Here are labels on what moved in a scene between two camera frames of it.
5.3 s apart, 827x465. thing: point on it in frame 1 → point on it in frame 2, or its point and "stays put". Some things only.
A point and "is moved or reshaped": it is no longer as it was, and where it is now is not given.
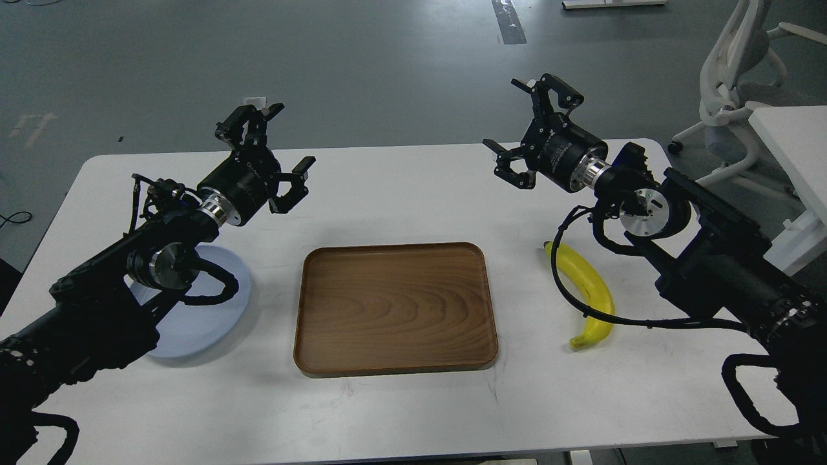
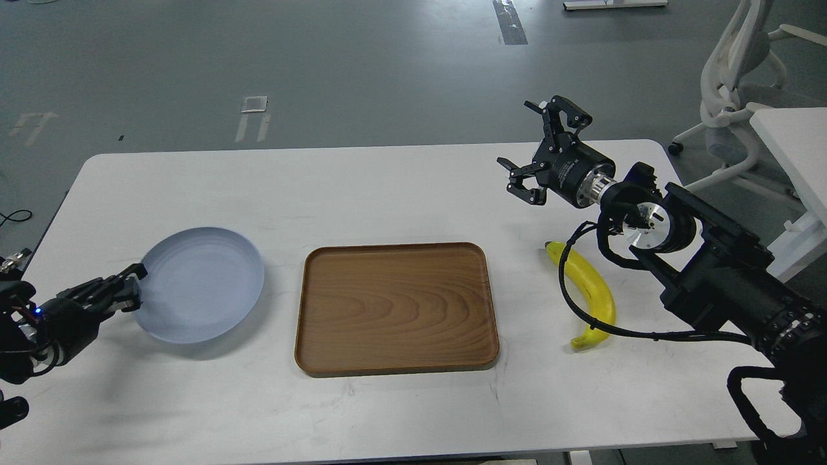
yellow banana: [597, 292] stays put
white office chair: [741, 54] stays put
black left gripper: [248, 179] → [70, 321]
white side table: [796, 138] stays put
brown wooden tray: [373, 309] stays put
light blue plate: [196, 327] is moved or reshaped
